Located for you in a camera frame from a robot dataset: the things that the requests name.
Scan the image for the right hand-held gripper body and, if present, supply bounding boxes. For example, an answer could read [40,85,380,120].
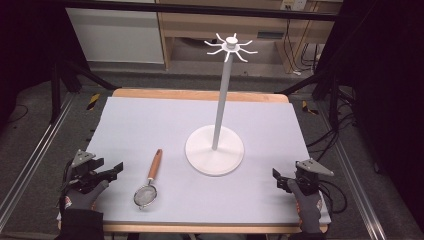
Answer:
[292,158,335,197]

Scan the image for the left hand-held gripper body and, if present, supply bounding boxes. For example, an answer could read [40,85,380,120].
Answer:
[65,149,110,195]

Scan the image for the wooden-handled mesh strainer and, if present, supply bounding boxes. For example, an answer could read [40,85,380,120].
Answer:
[133,148,164,211]

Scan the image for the white hook rack stand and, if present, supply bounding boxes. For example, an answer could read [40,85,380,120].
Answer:
[184,32,259,177]

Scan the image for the person's left hand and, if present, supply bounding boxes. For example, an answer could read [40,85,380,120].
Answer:
[58,179,110,212]

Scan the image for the pale lilac table mat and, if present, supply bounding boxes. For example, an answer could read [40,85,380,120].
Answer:
[56,96,332,225]

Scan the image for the yellow black floor tape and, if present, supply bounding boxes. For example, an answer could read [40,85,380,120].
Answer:
[86,92,101,111]
[301,100,320,116]

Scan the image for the wooden table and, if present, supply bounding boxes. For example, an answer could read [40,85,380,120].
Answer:
[57,87,330,235]

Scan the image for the black curtain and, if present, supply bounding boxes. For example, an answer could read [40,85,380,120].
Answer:
[0,0,69,125]
[315,0,424,233]

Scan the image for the white cabinet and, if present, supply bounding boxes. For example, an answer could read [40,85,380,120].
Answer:
[65,7,165,65]

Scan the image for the wooden desk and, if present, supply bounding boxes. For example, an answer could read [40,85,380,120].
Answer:
[156,0,344,73]

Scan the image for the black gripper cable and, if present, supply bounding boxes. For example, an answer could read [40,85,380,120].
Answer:
[318,179,349,215]

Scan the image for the black floor cables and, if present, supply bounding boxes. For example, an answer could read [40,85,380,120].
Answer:
[305,99,357,162]

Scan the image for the metal floor rail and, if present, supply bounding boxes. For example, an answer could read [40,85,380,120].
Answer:
[0,92,77,232]
[316,99,388,240]

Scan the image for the black frame strut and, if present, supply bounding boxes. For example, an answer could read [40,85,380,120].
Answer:
[49,56,118,125]
[274,71,341,129]

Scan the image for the hanging black cables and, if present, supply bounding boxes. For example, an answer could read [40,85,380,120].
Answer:
[283,18,323,76]

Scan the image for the wall power outlet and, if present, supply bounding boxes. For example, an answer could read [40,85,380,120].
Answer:
[280,0,308,11]

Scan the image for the black metal frame bar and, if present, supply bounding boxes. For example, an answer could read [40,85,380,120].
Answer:
[59,0,338,22]

